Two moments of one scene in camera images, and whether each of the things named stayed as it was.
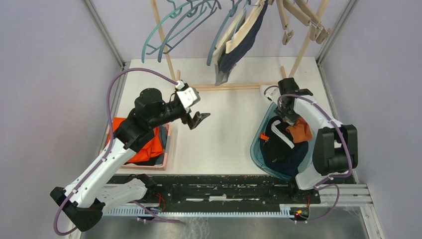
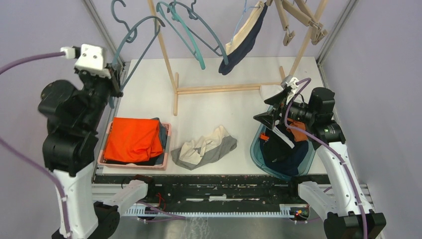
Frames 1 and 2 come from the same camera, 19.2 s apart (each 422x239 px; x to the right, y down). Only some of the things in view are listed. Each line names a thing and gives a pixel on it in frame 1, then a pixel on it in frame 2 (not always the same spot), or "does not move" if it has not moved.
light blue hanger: (246, 5) does not move
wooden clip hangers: (303, 10) does not move
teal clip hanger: (174, 13) -> (174, 16)
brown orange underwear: (301, 131) does not move
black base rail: (237, 190) does not move
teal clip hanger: (164, 44) -> (192, 9)
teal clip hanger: (230, 14) -> (158, 21)
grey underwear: (221, 77) -> (190, 155)
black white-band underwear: (279, 145) does not move
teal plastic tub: (256, 151) does not move
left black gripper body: (183, 113) -> (115, 82)
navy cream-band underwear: (235, 47) does not move
